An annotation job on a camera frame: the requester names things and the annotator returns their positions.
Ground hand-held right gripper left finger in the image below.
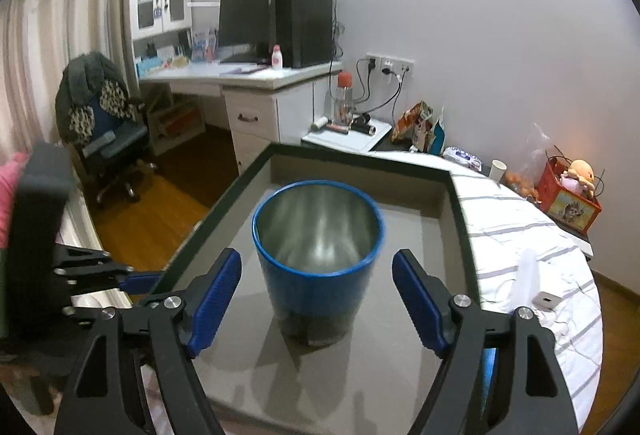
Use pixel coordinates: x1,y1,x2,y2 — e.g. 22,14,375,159
54,247,243,435

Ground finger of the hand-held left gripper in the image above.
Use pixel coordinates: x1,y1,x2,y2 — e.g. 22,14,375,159
52,245,165,297
61,287,148,323

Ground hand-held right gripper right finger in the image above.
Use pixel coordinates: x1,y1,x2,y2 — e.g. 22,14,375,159
391,249,581,435

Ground pink box with dark rim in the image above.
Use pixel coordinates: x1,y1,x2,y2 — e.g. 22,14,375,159
142,142,483,435

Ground blue metal cup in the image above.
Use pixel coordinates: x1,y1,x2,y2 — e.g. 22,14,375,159
251,181,386,348

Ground pink cloth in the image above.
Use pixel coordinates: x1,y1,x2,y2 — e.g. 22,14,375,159
0,151,28,248

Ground black office chair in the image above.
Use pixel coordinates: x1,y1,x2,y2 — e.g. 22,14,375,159
55,52,161,204

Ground white striped quilt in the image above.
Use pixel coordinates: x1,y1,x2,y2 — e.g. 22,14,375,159
141,150,603,435

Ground wet wipes pack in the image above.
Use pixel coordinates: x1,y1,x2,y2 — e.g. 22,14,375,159
442,146,483,172

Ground blue white packet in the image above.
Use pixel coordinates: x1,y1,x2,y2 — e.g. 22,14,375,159
431,106,447,156

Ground red printed box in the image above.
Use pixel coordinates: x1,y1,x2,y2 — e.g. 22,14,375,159
537,157,602,233

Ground orange snack bag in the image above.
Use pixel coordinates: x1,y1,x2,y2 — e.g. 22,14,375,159
391,101,433,150

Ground white desk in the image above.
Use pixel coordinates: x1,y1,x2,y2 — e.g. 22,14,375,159
137,60,346,176

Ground clear plastic bag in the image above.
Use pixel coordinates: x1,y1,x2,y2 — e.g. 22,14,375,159
505,124,551,203

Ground orange plush toy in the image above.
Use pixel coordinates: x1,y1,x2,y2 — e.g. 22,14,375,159
560,159,598,198

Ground red capped water bottle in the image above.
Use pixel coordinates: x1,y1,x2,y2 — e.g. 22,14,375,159
334,71,355,126

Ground white glass door cabinet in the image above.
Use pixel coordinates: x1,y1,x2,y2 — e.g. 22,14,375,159
122,0,193,40

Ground blue printed package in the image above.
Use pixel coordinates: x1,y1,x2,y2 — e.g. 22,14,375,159
192,29,219,64

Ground black monitor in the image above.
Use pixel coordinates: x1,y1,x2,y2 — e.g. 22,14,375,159
218,0,278,63

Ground black computer tower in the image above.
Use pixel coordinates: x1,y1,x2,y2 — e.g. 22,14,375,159
274,0,335,69

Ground white wall socket strip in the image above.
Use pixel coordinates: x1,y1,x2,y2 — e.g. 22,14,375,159
366,53,416,76

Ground black power cable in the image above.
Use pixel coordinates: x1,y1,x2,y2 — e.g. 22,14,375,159
356,56,377,113

